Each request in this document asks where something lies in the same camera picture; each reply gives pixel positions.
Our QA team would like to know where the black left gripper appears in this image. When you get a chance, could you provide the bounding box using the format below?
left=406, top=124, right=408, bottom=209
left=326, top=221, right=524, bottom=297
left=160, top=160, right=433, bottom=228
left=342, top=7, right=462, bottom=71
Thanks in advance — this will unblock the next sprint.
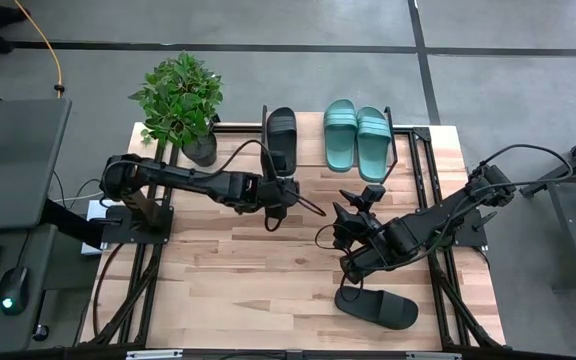
left=255, top=173, right=328, bottom=221

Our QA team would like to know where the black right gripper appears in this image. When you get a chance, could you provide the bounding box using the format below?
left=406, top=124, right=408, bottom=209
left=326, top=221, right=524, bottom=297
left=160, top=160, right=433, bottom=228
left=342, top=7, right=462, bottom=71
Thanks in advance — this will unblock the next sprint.
left=331, top=188, right=395, bottom=257

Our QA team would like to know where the teal rubber slide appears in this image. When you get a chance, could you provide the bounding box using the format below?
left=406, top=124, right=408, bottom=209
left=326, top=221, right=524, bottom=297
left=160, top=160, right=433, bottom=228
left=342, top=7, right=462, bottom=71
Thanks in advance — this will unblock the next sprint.
left=322, top=98, right=359, bottom=174
left=355, top=105, right=394, bottom=184

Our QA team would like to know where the black rubber slide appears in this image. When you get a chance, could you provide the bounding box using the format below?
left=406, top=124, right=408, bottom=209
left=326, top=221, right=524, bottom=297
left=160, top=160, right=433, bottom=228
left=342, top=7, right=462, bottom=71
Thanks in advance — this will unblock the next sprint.
left=333, top=284, right=420, bottom=332
left=265, top=105, right=299, bottom=178

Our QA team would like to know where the green potted plant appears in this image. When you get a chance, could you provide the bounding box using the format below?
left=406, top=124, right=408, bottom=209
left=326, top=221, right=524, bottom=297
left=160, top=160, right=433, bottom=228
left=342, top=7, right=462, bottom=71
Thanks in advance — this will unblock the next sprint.
left=127, top=50, right=226, bottom=170

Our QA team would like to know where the white power box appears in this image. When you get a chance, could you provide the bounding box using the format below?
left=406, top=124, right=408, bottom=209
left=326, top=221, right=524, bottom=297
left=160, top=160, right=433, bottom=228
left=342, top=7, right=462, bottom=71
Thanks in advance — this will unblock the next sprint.
left=79, top=198, right=110, bottom=257

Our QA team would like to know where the grey metal stand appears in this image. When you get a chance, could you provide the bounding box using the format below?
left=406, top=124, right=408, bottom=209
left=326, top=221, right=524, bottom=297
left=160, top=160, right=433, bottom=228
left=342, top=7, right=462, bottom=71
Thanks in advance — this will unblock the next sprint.
left=520, top=124, right=576, bottom=292

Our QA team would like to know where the black computer mouse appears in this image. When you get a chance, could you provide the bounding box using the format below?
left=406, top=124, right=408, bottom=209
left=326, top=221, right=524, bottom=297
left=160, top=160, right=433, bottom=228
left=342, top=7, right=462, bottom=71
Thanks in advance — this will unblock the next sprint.
left=0, top=265, right=31, bottom=317

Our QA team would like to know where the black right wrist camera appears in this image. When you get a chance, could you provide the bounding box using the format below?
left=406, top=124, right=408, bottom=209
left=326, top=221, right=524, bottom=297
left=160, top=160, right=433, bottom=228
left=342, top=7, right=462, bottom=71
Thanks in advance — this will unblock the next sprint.
left=359, top=184, right=387, bottom=212

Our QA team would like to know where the wooden shelf with black frame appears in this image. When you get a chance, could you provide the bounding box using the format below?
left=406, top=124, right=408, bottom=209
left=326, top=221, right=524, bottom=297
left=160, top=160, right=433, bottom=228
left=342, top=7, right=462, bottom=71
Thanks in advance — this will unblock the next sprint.
left=259, top=103, right=401, bottom=187

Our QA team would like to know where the black aluminium table frame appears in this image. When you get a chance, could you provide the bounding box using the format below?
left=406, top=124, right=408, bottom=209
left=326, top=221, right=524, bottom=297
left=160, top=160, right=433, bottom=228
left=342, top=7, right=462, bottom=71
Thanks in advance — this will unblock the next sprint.
left=75, top=122, right=508, bottom=360

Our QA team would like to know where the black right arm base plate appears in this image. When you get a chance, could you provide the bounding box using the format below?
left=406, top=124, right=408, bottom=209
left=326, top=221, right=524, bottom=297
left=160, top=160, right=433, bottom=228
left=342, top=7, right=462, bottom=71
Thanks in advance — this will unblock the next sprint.
left=415, top=207, right=489, bottom=249

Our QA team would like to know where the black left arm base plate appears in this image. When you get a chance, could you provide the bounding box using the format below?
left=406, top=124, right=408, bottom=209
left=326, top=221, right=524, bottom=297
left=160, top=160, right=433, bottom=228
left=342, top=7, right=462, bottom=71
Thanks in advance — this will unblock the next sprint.
left=100, top=204, right=176, bottom=246

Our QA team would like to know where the silver metal bracket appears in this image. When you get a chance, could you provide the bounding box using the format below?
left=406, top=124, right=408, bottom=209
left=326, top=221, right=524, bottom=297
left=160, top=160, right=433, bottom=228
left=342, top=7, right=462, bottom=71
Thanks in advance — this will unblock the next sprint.
left=405, top=351, right=463, bottom=360
left=125, top=349, right=185, bottom=360

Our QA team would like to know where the yellow cable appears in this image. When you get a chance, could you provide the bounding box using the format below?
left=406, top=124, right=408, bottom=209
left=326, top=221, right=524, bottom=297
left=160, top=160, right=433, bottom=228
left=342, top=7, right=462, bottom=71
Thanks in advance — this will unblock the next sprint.
left=12, top=0, right=66, bottom=100

